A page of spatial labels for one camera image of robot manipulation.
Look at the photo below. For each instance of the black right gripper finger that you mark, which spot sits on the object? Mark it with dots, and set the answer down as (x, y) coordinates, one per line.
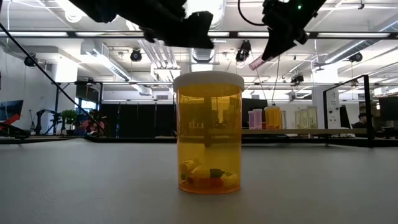
(272, 43)
(284, 46)

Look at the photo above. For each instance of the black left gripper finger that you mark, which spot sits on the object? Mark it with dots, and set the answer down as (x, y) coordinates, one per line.
(200, 31)
(174, 42)

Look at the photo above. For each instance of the slim pink pill bottle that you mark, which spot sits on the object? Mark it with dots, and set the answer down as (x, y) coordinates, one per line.
(255, 64)
(250, 120)
(258, 119)

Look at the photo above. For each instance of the tall orange pill bottle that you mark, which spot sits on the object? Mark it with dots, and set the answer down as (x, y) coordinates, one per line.
(211, 102)

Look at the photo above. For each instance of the short orange pill bottle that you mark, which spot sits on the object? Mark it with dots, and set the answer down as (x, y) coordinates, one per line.
(273, 119)

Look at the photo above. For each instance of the slim pale green pill bottle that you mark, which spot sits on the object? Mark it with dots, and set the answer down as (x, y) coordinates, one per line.
(312, 118)

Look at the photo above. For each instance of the black ceiling spotlight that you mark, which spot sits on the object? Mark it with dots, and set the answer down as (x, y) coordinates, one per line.
(297, 79)
(29, 61)
(356, 57)
(136, 56)
(243, 51)

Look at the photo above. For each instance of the white pillar with sign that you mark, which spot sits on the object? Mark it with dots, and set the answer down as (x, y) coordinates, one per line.
(318, 109)

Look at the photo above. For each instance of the person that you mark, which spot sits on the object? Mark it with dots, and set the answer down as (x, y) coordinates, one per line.
(91, 124)
(362, 119)

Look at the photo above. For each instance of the thin black slanted rod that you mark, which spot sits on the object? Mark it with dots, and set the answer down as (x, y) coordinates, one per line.
(77, 104)

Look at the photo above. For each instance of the black monitor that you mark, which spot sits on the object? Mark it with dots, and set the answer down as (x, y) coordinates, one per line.
(388, 109)

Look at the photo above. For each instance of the leafy background plant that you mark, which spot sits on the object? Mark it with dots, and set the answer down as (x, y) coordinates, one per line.
(69, 116)

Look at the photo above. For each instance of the black articulated stand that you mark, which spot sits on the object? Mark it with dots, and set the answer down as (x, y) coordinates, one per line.
(38, 119)

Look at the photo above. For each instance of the computer monitor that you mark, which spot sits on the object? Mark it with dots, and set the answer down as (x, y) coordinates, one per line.
(14, 107)

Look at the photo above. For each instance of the silver ceiling air duct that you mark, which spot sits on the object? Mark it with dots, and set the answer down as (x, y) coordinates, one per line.
(221, 15)

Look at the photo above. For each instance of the black wall screen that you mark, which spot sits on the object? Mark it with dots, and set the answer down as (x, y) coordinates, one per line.
(259, 103)

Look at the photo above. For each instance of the black partition wall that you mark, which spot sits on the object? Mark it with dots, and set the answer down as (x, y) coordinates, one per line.
(140, 121)

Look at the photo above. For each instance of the black shelf end frame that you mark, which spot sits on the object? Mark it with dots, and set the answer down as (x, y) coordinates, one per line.
(367, 109)

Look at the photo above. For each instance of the black metal rig frame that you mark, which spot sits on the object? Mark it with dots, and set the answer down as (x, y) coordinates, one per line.
(140, 140)

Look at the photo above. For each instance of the long ceiling light rail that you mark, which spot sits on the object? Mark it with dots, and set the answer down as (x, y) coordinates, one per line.
(31, 34)

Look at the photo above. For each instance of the black gantry frame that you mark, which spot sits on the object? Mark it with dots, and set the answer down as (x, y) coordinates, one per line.
(57, 99)

